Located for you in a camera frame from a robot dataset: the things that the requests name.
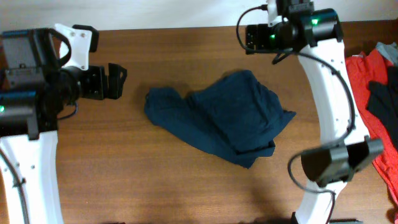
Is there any red garment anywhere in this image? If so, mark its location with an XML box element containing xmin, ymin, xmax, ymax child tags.
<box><xmin>346</xmin><ymin>49</ymin><xmax>397</xmax><ymax>202</ymax></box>

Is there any dark blue shirt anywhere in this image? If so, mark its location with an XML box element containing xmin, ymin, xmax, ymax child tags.
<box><xmin>144</xmin><ymin>70</ymin><xmax>296</xmax><ymax>169</ymax></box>

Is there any grey garment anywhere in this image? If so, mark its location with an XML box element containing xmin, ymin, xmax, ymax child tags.
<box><xmin>376</xmin><ymin>42</ymin><xmax>398</xmax><ymax>66</ymax></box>

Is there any black garment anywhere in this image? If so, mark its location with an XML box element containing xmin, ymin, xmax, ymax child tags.
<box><xmin>367</xmin><ymin>67</ymin><xmax>397</xmax><ymax>150</ymax></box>

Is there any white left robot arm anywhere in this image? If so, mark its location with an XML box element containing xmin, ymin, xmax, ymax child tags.
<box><xmin>1</xmin><ymin>24</ymin><xmax>127</xmax><ymax>223</ymax></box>

